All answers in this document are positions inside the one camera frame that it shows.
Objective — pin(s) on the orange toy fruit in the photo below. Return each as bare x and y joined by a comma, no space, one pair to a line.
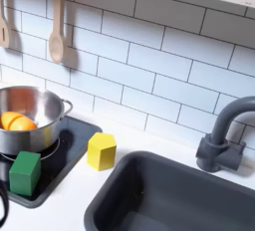
20,124

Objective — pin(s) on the steel pot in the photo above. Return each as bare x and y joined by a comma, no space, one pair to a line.
40,137

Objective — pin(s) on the green wooden cube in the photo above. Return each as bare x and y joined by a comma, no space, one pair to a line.
24,175

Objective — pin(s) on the black toy stove top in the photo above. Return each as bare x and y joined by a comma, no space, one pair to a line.
73,142

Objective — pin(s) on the yellow hexagonal wooden block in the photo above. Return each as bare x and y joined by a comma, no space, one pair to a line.
101,153

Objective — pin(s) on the dark grey sink basin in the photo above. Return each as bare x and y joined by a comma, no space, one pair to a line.
159,191

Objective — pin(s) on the wooden slotted spatula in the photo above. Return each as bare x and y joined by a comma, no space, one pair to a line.
4,33

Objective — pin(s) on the dark grey tap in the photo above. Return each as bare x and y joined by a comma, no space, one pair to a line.
215,152

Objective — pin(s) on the wooden spoon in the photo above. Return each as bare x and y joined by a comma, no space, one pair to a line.
56,46

